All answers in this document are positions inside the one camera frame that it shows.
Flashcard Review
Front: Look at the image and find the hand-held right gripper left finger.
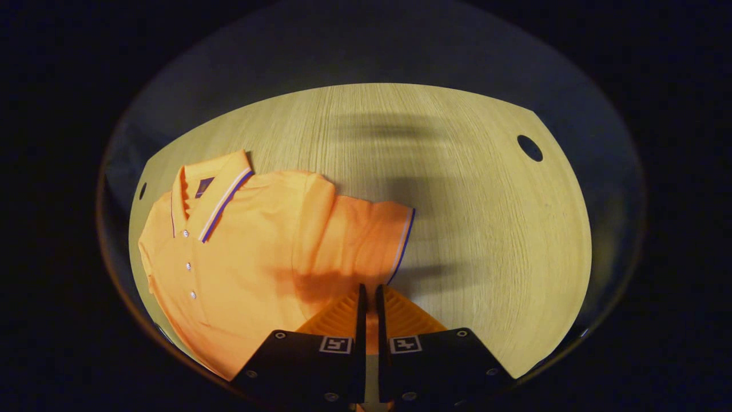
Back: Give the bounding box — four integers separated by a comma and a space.
230, 283, 368, 406

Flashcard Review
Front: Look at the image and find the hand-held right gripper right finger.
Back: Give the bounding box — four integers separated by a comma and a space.
375, 283, 515, 407

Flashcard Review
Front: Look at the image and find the orange T-shirt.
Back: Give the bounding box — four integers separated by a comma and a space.
137, 149, 416, 381

